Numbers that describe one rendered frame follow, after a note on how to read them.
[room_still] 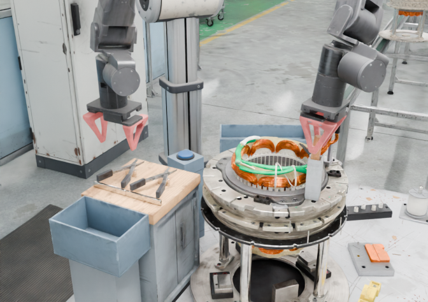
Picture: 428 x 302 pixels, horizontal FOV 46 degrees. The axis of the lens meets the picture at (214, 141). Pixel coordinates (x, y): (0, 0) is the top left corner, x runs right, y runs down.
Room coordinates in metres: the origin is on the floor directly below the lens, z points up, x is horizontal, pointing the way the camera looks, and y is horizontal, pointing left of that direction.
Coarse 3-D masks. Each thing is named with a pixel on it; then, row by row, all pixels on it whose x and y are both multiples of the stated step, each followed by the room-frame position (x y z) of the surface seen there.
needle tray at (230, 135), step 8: (224, 128) 1.35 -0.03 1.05; (232, 128) 1.35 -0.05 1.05; (240, 128) 1.35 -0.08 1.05; (248, 128) 1.35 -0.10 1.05; (256, 128) 1.35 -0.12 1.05; (264, 128) 1.35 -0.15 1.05; (272, 128) 1.35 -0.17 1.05; (280, 128) 1.35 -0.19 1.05; (288, 128) 1.35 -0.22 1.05; (296, 128) 1.35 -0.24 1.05; (224, 136) 1.35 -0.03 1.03; (232, 136) 1.35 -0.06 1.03; (240, 136) 1.35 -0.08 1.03; (248, 136) 1.35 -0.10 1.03; (272, 136) 1.35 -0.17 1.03; (280, 136) 1.35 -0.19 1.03; (288, 136) 1.35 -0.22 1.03; (296, 136) 1.35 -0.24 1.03; (304, 136) 1.33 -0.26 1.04; (224, 144) 1.25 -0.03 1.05; (232, 144) 1.25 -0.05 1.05
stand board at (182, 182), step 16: (112, 176) 1.04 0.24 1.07; (144, 176) 1.04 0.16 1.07; (176, 176) 1.04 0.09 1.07; (192, 176) 1.04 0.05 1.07; (96, 192) 0.96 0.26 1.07; (112, 192) 0.96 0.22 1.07; (144, 192) 0.96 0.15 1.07; (176, 192) 0.96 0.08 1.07; (144, 208) 0.90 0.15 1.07; (160, 208) 0.90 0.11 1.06
